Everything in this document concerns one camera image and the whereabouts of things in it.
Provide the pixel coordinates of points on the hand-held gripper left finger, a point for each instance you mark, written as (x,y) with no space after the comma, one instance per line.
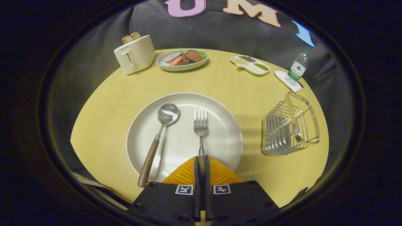
(196,188)

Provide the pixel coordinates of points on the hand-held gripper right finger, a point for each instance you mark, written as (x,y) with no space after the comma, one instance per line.
(208,188)

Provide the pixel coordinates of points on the large white round plate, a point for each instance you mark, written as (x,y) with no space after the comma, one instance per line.
(220,141)

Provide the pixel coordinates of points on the pale green food plate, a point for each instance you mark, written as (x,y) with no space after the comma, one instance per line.
(166,65)

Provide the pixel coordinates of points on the white divided grain tray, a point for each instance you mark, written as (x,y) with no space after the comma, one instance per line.
(251,64)

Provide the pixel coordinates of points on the cooked meat and vegetables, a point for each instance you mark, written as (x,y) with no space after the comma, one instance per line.
(188,57)

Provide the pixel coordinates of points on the white square coaster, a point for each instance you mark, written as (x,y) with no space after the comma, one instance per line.
(282,78)

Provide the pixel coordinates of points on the cream toaster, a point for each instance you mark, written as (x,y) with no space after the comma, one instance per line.
(135,56)

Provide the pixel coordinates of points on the clear plastic water bottle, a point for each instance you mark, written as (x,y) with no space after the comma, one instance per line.
(297,69)

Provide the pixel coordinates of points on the toast slice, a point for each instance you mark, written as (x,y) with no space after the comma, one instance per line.
(127,39)
(136,35)

